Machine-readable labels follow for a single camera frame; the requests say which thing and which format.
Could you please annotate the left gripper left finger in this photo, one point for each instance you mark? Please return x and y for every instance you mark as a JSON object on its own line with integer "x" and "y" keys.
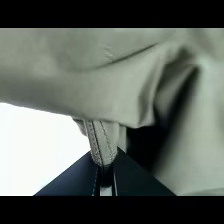
{"x": 73, "y": 181}

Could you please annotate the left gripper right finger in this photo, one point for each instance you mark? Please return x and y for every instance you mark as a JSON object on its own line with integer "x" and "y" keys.
{"x": 140, "y": 180}

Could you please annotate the beige shirt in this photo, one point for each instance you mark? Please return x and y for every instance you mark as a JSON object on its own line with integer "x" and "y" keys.
{"x": 110, "y": 80}

